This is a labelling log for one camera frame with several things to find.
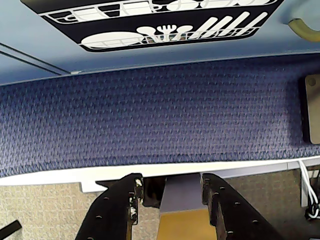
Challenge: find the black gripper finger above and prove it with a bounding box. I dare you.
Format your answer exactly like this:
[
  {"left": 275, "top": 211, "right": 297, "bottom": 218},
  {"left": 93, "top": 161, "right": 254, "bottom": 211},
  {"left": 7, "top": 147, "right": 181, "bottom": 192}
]
[
  {"left": 201, "top": 172, "right": 293, "bottom": 240},
  {"left": 77, "top": 172, "right": 145, "bottom": 240}
]

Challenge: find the blue toy kitchen cabinet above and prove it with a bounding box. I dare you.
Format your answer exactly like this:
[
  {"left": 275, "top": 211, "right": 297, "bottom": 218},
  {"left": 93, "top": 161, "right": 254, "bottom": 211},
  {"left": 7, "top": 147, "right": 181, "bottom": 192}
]
[{"left": 0, "top": 0, "right": 320, "bottom": 87}]

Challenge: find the yellow wooden box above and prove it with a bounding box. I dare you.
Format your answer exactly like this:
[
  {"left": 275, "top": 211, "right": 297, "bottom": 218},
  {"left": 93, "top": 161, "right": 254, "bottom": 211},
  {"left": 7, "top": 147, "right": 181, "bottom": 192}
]
[{"left": 157, "top": 208, "right": 219, "bottom": 240}]

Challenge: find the grey blue block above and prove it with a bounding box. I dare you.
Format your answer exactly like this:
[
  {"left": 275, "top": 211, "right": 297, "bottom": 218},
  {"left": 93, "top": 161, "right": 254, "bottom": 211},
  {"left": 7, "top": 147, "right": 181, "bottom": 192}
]
[{"left": 160, "top": 174, "right": 209, "bottom": 214}]

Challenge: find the black bar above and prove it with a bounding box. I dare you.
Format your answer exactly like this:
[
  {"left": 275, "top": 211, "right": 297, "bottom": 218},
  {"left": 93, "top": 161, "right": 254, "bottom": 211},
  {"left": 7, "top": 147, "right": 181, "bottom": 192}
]
[{"left": 0, "top": 219, "right": 22, "bottom": 239}]

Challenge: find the blue woven mat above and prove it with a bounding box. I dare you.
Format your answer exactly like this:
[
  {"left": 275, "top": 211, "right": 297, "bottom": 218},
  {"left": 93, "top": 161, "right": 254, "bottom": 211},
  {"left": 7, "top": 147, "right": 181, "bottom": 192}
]
[{"left": 0, "top": 59, "right": 320, "bottom": 179}]

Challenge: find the beige wooden cutting board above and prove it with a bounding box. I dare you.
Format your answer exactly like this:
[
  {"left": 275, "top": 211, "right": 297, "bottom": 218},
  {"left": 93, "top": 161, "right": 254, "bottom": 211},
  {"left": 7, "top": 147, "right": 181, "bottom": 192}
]
[{"left": 303, "top": 74, "right": 320, "bottom": 145}]

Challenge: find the black dish rack print panel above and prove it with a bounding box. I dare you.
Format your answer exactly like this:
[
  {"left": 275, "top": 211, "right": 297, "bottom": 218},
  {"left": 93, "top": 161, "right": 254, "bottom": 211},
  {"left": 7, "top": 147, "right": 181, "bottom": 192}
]
[{"left": 19, "top": 0, "right": 286, "bottom": 53}]

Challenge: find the white cable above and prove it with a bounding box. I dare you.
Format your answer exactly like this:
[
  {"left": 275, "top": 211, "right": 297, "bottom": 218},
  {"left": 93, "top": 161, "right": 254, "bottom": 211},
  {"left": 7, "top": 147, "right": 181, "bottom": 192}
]
[{"left": 298, "top": 159, "right": 320, "bottom": 219}]

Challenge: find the yellowish curved cabinet handle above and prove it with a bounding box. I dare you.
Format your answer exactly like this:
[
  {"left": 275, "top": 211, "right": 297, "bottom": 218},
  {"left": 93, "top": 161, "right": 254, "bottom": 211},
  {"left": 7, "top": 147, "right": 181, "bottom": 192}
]
[{"left": 287, "top": 16, "right": 320, "bottom": 43}]

